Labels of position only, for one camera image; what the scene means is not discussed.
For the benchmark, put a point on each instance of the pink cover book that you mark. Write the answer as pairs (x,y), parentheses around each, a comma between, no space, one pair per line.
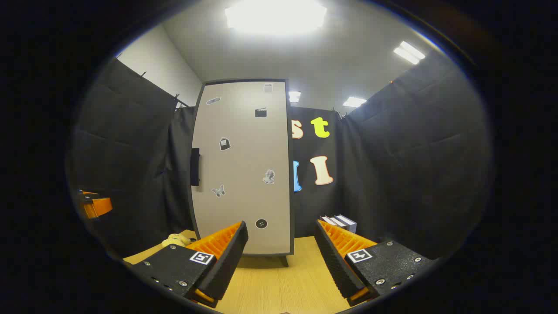
(327,220)

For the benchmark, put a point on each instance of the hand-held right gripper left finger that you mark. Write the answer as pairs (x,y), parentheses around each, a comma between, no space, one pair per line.
(229,261)

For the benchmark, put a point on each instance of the light grey cabinet door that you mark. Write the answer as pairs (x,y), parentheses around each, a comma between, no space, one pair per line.
(244,174)

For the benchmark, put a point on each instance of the black backdrop cloth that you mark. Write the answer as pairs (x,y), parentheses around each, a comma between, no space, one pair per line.
(414,152)

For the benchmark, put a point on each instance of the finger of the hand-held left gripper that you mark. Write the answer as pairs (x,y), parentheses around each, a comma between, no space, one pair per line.
(89,192)
(99,207)

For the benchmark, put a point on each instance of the yellow plush toy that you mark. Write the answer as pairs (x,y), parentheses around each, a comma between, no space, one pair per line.
(176,239)

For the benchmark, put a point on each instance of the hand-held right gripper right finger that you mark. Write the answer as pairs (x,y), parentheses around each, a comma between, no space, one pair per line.
(333,261)

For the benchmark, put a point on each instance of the blue grey book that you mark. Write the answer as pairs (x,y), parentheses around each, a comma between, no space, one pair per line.
(348,223)

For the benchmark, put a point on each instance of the white spine book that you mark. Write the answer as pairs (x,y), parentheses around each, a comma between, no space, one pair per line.
(338,221)

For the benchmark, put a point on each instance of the large ceiling light panel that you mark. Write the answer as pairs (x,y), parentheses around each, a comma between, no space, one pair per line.
(274,17)

